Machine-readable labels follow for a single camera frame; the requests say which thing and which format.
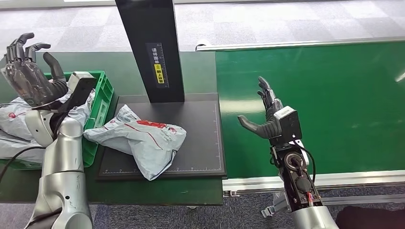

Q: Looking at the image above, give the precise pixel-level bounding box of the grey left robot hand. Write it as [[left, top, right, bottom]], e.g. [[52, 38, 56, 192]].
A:
[[0, 32, 69, 108]]

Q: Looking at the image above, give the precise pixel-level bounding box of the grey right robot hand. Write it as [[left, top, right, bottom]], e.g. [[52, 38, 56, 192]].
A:
[[237, 76, 284, 140]]

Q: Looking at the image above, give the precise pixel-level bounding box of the grey poly mailer package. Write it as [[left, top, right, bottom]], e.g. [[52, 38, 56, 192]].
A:
[[83, 104, 187, 181]]

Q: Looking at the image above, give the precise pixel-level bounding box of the black inbound scanner machine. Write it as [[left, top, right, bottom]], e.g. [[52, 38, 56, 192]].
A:
[[97, 0, 228, 181]]

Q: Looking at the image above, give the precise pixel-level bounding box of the green conveyor belt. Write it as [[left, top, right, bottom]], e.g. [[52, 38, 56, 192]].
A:
[[215, 41, 405, 179]]

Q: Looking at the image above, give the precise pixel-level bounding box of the green plastic crate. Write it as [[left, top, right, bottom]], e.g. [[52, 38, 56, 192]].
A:
[[0, 71, 115, 171]]

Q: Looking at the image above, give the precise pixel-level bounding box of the black and yellow label sticker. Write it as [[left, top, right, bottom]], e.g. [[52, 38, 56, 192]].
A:
[[145, 42, 170, 88]]

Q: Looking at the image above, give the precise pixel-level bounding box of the black object on floor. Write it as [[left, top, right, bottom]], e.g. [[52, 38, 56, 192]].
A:
[[335, 206, 405, 229]]

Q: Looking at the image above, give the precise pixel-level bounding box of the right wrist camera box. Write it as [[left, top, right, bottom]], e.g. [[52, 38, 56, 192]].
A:
[[272, 106, 303, 146]]

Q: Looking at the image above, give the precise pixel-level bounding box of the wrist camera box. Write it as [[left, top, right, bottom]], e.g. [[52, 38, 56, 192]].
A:
[[272, 106, 303, 146], [62, 71, 98, 116]]

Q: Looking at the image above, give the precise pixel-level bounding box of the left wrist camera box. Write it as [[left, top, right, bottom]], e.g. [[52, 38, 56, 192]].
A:
[[62, 71, 98, 116]]

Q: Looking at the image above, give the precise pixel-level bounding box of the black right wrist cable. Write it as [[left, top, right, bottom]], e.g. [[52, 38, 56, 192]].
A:
[[296, 140, 316, 184]]

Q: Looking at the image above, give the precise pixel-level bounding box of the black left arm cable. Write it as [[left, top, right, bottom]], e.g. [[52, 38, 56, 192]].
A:
[[0, 146, 46, 184]]

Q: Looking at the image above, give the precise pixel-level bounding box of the grey metal bracket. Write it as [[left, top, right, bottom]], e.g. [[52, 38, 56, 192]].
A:
[[261, 193, 290, 219]]

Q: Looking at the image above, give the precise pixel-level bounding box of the thin aluminium conveyor rail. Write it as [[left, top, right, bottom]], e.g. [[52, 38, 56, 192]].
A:
[[195, 36, 405, 52]]

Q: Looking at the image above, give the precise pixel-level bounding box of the wide aluminium conveyor frame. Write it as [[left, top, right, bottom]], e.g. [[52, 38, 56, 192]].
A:
[[222, 170, 405, 206]]

